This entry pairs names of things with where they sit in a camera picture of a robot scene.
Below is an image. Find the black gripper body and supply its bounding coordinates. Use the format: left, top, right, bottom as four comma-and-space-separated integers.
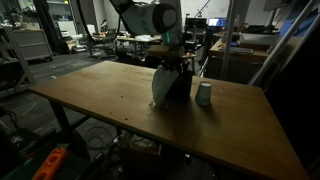
160, 59, 192, 73

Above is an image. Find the black plastic crate box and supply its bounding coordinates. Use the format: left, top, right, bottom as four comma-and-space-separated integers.
164, 63, 194, 103

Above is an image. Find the white terry cloth towel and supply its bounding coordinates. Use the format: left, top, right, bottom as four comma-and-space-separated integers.
151, 64, 181, 107

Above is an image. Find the white box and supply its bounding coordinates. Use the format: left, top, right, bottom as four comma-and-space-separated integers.
239, 31, 279, 46

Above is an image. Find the cardboard box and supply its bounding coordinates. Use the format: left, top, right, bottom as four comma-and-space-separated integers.
119, 131, 164, 164

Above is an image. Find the white paper cup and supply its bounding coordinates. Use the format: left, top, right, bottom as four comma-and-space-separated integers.
194, 81, 213, 107

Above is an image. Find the cluttered wooden desk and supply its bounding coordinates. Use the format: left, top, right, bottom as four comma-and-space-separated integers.
116, 34, 163, 58

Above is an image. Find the vertical metal pole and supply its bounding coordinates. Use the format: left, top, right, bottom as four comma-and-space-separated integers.
219, 0, 236, 82

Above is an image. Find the wooden workbench with drawers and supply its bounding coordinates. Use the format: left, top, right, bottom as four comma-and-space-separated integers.
204, 36, 279, 86

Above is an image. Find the lit computer monitor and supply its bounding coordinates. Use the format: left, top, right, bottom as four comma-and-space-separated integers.
207, 17, 228, 28

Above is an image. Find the computer keyboard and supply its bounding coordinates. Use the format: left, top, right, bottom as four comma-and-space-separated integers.
229, 46, 255, 55

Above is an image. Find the grey leaning metal bar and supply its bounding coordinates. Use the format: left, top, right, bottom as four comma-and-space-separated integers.
248, 0, 320, 88

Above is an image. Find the blue panel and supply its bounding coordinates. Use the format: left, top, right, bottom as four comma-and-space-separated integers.
279, 9, 316, 38

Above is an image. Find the grey metal cabinet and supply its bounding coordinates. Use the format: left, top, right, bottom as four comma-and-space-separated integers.
12, 29, 54, 62

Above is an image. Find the metal shelf rack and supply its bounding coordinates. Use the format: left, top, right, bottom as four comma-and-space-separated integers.
0, 24, 37, 99

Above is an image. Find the orange tool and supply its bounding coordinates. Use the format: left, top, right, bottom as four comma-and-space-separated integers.
32, 147, 68, 180

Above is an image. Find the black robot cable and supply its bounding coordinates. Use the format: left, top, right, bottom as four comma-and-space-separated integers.
76, 0, 99, 46

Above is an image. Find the black floor cable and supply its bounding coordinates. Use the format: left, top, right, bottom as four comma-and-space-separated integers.
82, 125, 115, 151

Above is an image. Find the black table frame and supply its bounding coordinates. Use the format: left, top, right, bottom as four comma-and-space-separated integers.
48, 99, 92, 161

